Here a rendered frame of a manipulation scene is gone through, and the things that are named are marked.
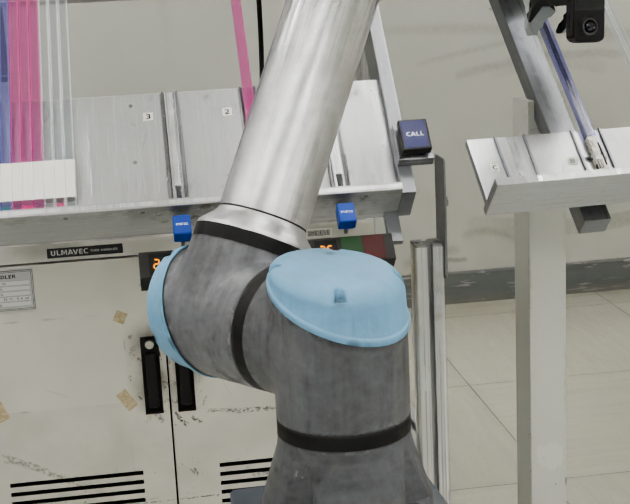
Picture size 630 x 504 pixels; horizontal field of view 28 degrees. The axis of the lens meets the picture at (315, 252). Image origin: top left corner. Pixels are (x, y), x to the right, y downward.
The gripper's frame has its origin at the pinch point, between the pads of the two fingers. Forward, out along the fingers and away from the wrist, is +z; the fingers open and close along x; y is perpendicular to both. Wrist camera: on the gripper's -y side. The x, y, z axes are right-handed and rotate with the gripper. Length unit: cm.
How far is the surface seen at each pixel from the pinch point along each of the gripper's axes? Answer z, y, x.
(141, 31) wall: 160, 101, 42
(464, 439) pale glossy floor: 113, -34, -11
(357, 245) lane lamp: 4.3, -27.9, 32.5
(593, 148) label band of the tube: -5.4, -21.2, 0.5
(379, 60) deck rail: 6.0, 0.8, 23.6
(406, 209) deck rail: 7.0, -22.3, 23.9
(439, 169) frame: 3.7, -18.2, 19.1
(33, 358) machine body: 48, -25, 77
